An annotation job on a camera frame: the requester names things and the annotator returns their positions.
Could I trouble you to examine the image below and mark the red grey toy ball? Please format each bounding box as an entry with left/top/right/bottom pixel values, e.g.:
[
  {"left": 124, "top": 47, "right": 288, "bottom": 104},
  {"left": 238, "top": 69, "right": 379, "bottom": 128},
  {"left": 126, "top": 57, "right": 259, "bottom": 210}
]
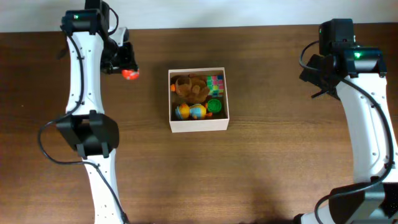
[{"left": 121, "top": 70, "right": 139, "bottom": 80}]

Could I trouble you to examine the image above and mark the brown plush toy animal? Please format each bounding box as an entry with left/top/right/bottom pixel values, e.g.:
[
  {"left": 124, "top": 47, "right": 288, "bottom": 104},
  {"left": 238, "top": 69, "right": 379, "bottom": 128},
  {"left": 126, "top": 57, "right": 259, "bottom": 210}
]
[{"left": 170, "top": 73, "right": 210, "bottom": 104}]

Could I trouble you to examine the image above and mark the blue orange snail toy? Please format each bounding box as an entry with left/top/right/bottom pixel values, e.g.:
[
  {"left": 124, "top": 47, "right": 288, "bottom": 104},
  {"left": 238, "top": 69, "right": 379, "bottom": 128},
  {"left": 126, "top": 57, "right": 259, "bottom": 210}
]
[{"left": 175, "top": 103, "right": 213, "bottom": 120}]

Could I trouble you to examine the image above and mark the colourful puzzle cube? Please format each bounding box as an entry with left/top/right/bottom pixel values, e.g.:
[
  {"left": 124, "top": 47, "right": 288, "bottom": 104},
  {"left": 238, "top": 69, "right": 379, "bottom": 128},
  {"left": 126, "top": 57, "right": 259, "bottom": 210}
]
[{"left": 206, "top": 75, "right": 225, "bottom": 98}]

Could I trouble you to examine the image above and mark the green lattice ball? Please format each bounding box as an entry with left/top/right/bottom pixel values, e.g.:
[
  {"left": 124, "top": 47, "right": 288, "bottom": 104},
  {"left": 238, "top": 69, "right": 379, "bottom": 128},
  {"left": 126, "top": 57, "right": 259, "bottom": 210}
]
[{"left": 206, "top": 98, "right": 222, "bottom": 113}]

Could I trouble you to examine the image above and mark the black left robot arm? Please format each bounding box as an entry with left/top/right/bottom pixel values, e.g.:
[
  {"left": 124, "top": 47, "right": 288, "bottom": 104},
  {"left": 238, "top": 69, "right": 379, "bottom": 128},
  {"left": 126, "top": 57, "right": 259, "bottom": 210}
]
[{"left": 55, "top": 0, "right": 139, "bottom": 223}]

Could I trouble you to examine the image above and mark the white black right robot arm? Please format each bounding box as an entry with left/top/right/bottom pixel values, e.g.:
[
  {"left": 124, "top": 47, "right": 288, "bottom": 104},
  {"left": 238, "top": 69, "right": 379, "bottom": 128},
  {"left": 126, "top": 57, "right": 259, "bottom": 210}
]
[{"left": 294, "top": 19, "right": 397, "bottom": 223}]

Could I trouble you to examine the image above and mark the beige open cardboard box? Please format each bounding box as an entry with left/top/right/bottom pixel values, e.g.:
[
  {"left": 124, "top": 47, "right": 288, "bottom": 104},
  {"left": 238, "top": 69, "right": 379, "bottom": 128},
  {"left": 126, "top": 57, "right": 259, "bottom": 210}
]
[{"left": 169, "top": 67, "right": 229, "bottom": 133}]

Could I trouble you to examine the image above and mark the black left camera cable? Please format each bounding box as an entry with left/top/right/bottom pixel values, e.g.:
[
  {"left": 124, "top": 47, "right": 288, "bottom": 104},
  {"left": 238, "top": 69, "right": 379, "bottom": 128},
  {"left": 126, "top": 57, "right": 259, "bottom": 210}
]
[{"left": 37, "top": 6, "right": 130, "bottom": 224}]

